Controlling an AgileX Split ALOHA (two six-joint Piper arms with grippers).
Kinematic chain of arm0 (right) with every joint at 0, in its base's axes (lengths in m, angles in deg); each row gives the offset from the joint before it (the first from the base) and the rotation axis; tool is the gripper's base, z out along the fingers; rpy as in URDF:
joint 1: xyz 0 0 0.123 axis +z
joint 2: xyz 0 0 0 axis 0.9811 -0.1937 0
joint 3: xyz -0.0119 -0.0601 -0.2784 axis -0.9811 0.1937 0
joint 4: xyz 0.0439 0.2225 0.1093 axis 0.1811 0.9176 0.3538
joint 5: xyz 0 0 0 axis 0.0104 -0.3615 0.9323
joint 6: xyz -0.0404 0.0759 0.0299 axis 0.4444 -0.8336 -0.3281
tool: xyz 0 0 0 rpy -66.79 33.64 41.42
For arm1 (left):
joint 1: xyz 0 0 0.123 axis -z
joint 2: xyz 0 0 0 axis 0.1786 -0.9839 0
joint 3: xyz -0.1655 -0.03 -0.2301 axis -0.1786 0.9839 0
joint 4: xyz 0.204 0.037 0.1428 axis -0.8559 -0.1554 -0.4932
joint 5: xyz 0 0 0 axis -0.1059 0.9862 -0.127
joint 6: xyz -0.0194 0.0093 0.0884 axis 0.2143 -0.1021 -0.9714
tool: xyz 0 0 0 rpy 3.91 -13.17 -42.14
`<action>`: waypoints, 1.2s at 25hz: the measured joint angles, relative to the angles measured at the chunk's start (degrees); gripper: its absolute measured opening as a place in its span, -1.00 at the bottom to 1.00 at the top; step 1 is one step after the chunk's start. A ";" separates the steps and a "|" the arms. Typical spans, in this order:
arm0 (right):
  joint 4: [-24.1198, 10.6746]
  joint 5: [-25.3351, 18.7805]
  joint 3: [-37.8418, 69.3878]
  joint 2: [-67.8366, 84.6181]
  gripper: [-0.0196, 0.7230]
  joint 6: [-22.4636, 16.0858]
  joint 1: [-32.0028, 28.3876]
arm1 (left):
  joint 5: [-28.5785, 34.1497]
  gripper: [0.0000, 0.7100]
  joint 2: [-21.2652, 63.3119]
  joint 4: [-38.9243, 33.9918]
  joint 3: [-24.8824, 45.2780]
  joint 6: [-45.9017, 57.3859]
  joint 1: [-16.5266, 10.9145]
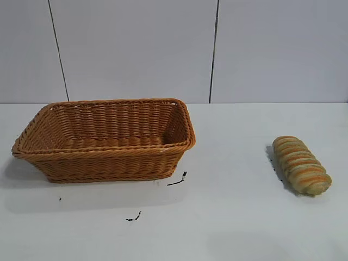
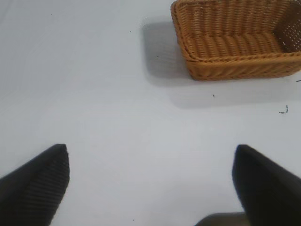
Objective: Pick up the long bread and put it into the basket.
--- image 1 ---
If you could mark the long twisted striped bread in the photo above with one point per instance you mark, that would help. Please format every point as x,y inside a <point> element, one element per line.
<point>299,166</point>

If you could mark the brown woven wicker basket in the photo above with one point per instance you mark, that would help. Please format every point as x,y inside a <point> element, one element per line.
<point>108,160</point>

